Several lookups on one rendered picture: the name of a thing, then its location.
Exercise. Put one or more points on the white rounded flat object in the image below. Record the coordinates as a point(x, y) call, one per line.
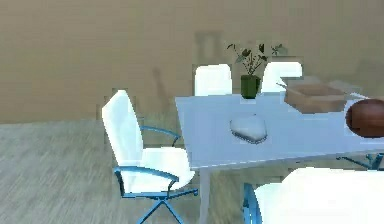
point(249, 128)

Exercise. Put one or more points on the white blue-framed office chair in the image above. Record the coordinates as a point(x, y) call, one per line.
point(131, 140)
point(212, 80)
point(320, 196)
point(278, 77)

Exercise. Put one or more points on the brown ball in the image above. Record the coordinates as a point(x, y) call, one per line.
point(366, 117)

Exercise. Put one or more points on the white table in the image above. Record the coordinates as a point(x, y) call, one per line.
point(293, 136)

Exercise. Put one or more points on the house plant in green pot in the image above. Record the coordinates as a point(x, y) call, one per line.
point(250, 85)

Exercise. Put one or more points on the open cardboard box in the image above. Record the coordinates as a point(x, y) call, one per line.
point(315, 96)

